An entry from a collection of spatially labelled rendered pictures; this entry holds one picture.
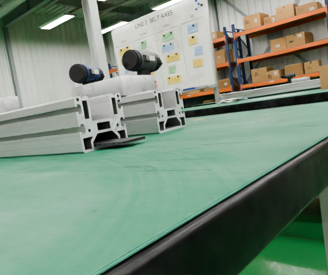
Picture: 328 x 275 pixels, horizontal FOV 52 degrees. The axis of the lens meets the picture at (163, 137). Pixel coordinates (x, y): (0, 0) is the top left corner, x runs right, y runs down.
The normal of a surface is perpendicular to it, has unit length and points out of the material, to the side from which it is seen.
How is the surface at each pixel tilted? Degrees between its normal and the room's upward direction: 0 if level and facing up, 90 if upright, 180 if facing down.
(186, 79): 90
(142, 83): 90
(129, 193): 0
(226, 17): 90
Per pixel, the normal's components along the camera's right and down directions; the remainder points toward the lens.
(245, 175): -0.15, -0.98
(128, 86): 0.80, -0.07
